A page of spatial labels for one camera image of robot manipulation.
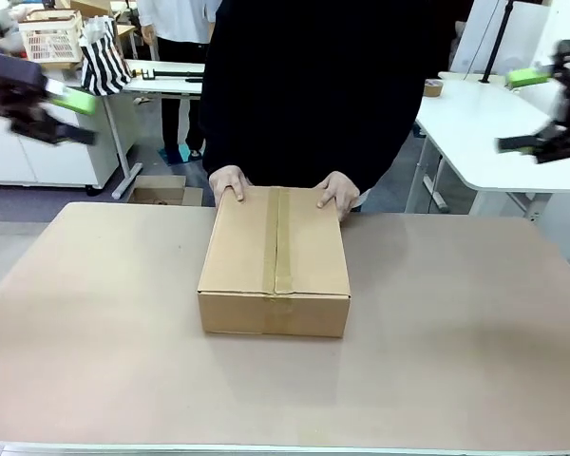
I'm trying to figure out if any white board panel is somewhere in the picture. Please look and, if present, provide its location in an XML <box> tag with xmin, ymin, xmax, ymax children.
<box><xmin>453</xmin><ymin>0</ymin><xmax>553</xmax><ymax>76</ymax></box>

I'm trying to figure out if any small open cardboard box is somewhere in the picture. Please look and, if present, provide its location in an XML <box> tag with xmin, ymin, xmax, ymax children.
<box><xmin>125</xmin><ymin>175</ymin><xmax>205</xmax><ymax>207</ymax></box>

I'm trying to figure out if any brown cardboard shipping box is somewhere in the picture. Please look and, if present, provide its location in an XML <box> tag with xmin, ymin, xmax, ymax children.
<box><xmin>197</xmin><ymin>185</ymin><xmax>352</xmax><ymax>339</ymax></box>

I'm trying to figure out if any large white curved table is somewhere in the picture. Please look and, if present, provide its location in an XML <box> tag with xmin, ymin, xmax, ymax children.
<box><xmin>404</xmin><ymin>70</ymin><xmax>570</xmax><ymax>224</ymax></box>

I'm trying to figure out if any teal slipper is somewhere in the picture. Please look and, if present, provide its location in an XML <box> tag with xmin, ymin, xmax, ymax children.
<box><xmin>158</xmin><ymin>143</ymin><xmax>204</xmax><ymax>166</ymax></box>

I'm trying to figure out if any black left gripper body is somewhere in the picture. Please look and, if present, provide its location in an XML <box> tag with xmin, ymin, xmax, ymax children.
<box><xmin>0</xmin><ymin>74</ymin><xmax>54</xmax><ymax>140</ymax></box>

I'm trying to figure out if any black light stand pole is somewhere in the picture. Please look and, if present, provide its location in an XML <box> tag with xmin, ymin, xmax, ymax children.
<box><xmin>477</xmin><ymin>0</ymin><xmax>518</xmax><ymax>86</ymax></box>

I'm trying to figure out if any person's left hand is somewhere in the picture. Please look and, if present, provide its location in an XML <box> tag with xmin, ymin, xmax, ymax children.
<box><xmin>314</xmin><ymin>170</ymin><xmax>363</xmax><ymax>223</ymax></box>

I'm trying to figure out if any black white striped bag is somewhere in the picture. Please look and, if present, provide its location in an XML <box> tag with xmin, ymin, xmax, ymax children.
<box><xmin>78</xmin><ymin>15</ymin><xmax>134</xmax><ymax>98</ymax></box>

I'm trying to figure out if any person's right hand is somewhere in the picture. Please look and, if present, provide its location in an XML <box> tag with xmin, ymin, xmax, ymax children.
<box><xmin>208</xmin><ymin>164</ymin><xmax>249</xmax><ymax>203</ymax></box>

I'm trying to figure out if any person's right forearm black sleeve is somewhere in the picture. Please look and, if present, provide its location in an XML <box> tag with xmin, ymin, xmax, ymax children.
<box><xmin>199</xmin><ymin>56</ymin><xmax>253</xmax><ymax>178</ymax></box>

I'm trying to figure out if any white table with grey legs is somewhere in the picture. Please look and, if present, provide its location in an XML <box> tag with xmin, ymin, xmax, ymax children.
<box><xmin>102</xmin><ymin>58</ymin><xmax>206</xmax><ymax>200</ymax></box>

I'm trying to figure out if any person in white shirt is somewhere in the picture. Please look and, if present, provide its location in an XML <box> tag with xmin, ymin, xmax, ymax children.
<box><xmin>136</xmin><ymin>0</ymin><xmax>223</xmax><ymax>159</ymax></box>

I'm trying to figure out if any white plastic crate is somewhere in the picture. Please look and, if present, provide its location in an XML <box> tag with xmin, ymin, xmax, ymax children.
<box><xmin>18</xmin><ymin>9</ymin><xmax>85</xmax><ymax>64</ymax></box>

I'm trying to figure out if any brown packing tape strip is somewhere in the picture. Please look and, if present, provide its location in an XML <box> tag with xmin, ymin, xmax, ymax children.
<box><xmin>259</xmin><ymin>185</ymin><xmax>296</xmax><ymax>336</ymax></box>

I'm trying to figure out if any person in black clothes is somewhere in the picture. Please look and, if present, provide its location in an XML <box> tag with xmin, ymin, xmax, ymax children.
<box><xmin>199</xmin><ymin>0</ymin><xmax>476</xmax><ymax>213</ymax></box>

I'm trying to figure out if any person's left forearm black sleeve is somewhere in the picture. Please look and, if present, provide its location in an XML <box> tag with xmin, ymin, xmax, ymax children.
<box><xmin>330</xmin><ymin>70</ymin><xmax>427</xmax><ymax>192</ymax></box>

